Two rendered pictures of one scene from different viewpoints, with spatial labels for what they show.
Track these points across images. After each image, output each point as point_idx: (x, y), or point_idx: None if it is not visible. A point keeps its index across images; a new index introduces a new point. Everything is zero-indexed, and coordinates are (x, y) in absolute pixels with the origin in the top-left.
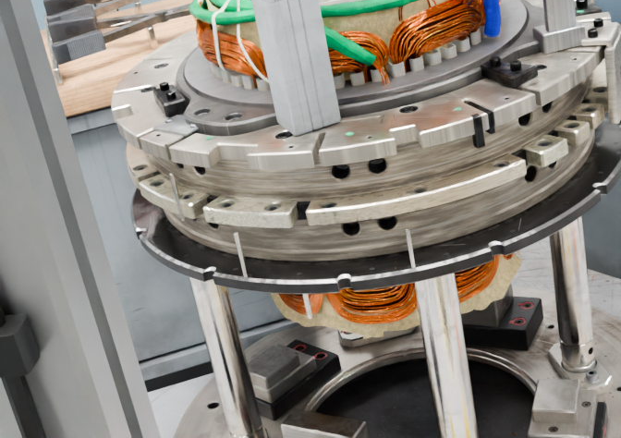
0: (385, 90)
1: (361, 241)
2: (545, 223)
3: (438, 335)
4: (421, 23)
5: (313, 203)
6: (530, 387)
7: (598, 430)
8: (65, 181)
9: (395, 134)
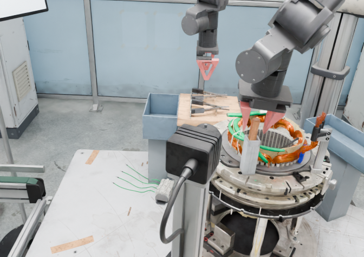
0: (267, 170)
1: (249, 202)
2: (294, 214)
3: (259, 227)
4: (282, 157)
5: (241, 191)
6: (279, 233)
7: (291, 255)
8: (199, 253)
9: (266, 185)
